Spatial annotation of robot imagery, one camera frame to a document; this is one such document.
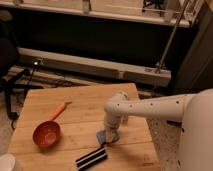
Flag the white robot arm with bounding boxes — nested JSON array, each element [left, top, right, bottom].
[[104, 89, 213, 171]]

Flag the small white table object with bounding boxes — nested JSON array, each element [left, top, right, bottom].
[[121, 116, 128, 125]]

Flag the black white striped block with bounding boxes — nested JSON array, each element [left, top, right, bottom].
[[76, 147, 108, 171]]

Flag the orange measuring scoop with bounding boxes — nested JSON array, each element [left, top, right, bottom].
[[32, 102, 69, 148]]

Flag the metal pole stand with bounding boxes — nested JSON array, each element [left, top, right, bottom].
[[155, 0, 190, 74]]

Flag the white bowl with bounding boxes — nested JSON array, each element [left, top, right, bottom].
[[0, 154, 15, 171]]

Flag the black office chair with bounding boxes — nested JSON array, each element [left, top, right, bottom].
[[0, 10, 30, 129]]

